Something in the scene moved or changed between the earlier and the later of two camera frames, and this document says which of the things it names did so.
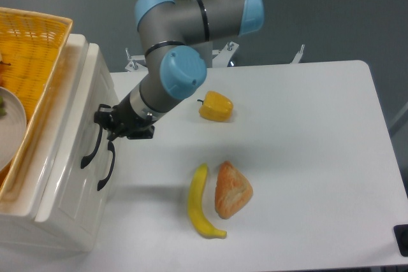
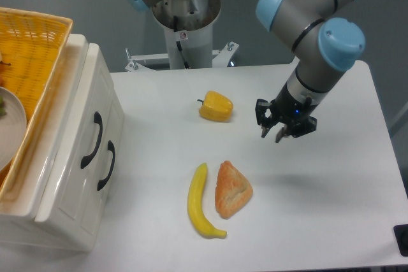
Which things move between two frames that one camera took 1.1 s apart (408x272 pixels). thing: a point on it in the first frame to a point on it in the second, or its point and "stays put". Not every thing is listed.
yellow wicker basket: [31, 45] stays put
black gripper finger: [103, 116] to [261, 107]
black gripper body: [125, 119] to [291, 109]
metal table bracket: [223, 56] stays put
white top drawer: [81, 175] stays put
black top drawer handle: [84, 158] stays put
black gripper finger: [147, 133] to [308, 125]
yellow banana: [195, 204] stays put
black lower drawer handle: [111, 146] stays put
